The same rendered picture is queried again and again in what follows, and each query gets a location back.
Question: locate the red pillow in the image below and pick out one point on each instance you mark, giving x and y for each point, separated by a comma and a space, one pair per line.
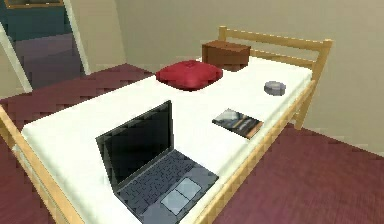
189, 74

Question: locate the grey round disc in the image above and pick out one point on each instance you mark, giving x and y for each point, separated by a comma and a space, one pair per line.
275, 88

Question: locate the grey book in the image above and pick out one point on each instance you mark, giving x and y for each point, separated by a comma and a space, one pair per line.
237, 122

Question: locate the dark grey open laptop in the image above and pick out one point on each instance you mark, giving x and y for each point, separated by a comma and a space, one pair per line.
146, 156

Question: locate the wooden framed picture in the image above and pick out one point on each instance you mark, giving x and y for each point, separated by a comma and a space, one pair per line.
33, 3

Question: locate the wooden bed with white mattress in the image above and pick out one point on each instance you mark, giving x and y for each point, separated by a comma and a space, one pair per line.
200, 110

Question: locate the brown wooden box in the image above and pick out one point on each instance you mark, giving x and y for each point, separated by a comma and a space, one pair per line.
226, 53

